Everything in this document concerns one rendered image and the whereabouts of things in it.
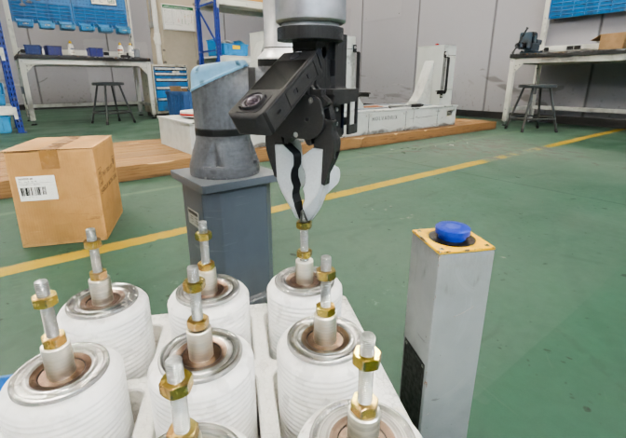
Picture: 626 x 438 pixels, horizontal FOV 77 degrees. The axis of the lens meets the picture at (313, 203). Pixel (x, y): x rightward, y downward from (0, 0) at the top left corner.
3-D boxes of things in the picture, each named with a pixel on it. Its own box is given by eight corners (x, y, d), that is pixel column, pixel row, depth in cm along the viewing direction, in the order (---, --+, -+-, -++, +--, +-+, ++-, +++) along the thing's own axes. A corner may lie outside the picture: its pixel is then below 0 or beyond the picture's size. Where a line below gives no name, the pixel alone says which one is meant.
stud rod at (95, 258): (100, 293, 44) (88, 230, 42) (94, 291, 45) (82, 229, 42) (108, 289, 45) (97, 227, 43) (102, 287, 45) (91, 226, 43)
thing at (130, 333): (115, 472, 44) (88, 336, 39) (66, 435, 49) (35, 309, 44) (181, 412, 52) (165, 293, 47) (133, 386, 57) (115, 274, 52)
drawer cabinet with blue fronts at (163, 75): (145, 115, 571) (139, 65, 550) (177, 114, 599) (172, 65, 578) (158, 118, 527) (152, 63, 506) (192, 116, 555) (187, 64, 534)
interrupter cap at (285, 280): (313, 265, 55) (313, 260, 55) (346, 287, 49) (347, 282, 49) (264, 279, 51) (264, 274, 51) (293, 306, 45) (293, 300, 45)
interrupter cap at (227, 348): (162, 399, 32) (161, 392, 31) (155, 345, 38) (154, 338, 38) (252, 371, 35) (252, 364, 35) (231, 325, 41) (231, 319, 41)
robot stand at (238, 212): (183, 287, 98) (169, 170, 89) (248, 266, 109) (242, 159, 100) (214, 322, 84) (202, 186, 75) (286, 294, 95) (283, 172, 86)
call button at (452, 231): (428, 236, 49) (429, 221, 48) (457, 234, 49) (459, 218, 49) (444, 249, 45) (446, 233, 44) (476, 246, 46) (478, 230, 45)
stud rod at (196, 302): (192, 342, 36) (183, 266, 34) (200, 335, 37) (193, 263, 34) (199, 346, 35) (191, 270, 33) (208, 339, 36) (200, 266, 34)
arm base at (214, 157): (180, 170, 88) (175, 126, 85) (239, 161, 97) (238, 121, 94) (207, 184, 77) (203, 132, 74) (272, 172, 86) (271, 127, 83)
